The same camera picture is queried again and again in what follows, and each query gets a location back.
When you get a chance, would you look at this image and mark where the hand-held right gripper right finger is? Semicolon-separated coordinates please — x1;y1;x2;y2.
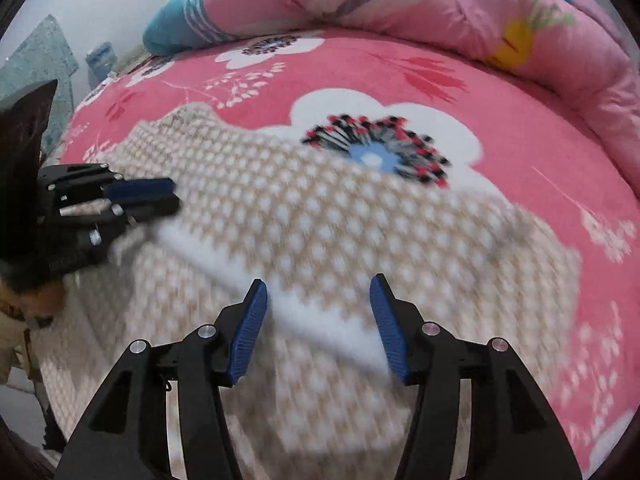
369;273;583;480

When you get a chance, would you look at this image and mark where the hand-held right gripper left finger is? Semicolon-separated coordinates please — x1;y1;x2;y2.
54;278;269;480

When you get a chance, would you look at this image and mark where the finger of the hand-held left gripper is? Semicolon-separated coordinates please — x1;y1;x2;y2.
102;176;176;206
122;195;181;225

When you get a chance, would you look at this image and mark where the beige checked knit coat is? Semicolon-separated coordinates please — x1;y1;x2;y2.
30;102;583;480

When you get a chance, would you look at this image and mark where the person's left hand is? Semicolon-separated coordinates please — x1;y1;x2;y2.
0;265;66;331

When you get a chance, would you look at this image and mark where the teal patterned cloth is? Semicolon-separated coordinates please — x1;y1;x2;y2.
0;14;78;156

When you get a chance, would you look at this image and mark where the pink floral bed sheet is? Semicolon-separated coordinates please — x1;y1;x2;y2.
60;27;640;476

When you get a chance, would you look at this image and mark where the pink printed quilt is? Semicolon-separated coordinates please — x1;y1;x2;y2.
202;0;640;191

